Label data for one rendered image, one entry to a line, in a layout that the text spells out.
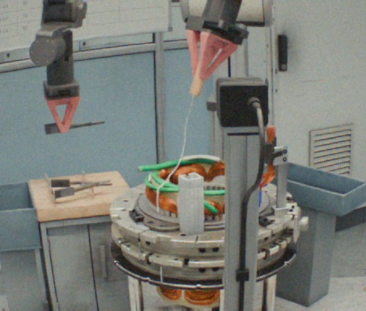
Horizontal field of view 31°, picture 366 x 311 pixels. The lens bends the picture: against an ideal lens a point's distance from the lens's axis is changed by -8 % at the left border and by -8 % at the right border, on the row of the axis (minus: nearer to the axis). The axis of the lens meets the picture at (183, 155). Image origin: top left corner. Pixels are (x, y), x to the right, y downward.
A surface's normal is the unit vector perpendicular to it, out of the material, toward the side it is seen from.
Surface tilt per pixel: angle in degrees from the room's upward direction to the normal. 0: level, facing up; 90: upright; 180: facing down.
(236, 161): 90
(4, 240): 90
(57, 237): 90
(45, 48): 91
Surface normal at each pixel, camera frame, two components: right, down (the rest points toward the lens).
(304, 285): -0.72, 0.22
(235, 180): 0.05, 0.28
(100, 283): 0.29, 0.26
